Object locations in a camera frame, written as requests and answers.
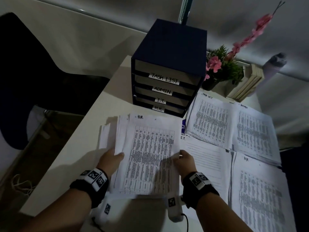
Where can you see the person's right hand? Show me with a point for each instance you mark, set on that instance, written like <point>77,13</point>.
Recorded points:
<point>186,165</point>

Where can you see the person's left hand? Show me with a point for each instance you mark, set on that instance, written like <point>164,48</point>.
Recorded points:
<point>109,163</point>

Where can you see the unsorted paper stack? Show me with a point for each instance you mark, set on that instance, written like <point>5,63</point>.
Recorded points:
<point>106,135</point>

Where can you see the printed document sheet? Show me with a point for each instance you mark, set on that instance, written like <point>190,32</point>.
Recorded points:
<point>149,147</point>

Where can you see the navy blue drawer organizer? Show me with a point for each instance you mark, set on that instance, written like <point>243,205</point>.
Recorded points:
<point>171,43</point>

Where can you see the person's right forearm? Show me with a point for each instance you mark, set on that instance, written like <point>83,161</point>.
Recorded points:
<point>222,217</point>

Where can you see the person's left forearm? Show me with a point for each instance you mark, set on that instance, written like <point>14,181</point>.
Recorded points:
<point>60,212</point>

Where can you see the black right wristband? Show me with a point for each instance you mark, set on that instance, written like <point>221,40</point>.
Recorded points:
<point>200,188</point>

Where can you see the black wristband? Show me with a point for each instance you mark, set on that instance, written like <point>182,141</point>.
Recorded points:
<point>200,188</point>
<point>89,186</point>

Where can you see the black left wristband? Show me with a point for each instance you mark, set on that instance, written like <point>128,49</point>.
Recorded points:
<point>89,186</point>

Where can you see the round blue sticker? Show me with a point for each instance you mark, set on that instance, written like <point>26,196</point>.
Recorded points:
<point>183,126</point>

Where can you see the black plant pot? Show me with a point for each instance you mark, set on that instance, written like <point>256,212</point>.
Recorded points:
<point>208,85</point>

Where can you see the green artificial plant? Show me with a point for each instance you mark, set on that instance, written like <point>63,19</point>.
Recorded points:
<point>230,70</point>

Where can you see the black chair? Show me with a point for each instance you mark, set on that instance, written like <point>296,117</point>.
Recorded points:
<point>36,74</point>

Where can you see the grey water bottle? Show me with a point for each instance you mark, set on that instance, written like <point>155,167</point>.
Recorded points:
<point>274,66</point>

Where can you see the tall pink blossom branch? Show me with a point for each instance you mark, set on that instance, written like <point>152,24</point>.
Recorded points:
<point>262,24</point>

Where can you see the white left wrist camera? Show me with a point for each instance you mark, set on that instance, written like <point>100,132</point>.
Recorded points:
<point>106,209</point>

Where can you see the grey metal frame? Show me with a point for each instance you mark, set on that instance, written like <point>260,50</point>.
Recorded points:
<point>36,120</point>

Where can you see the teal partition post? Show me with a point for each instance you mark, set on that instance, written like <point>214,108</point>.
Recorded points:
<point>186,9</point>

